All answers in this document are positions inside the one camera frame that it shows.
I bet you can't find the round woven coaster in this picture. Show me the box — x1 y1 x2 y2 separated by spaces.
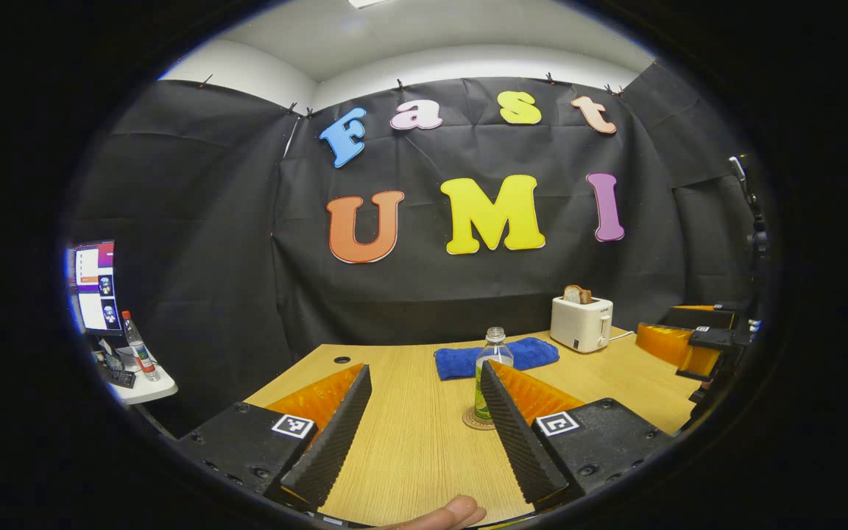
462 406 498 431

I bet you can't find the white toaster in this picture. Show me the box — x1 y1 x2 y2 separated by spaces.
550 296 614 354

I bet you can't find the blue towel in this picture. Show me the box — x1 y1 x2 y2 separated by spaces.
435 337 561 381

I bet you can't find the white side table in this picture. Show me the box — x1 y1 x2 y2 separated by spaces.
96 346 179 406

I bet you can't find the red-capped clear bottle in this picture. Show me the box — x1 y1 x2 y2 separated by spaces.
121 310 161 382

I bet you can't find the clear green-label water bottle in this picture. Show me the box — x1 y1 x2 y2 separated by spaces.
474 327 515 422

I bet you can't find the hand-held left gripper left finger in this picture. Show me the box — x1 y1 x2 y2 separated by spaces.
176 364 373 511

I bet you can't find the computer monitor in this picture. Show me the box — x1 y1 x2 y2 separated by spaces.
71 239 124 336

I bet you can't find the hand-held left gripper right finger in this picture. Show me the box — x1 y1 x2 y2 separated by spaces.
479 360 680 509

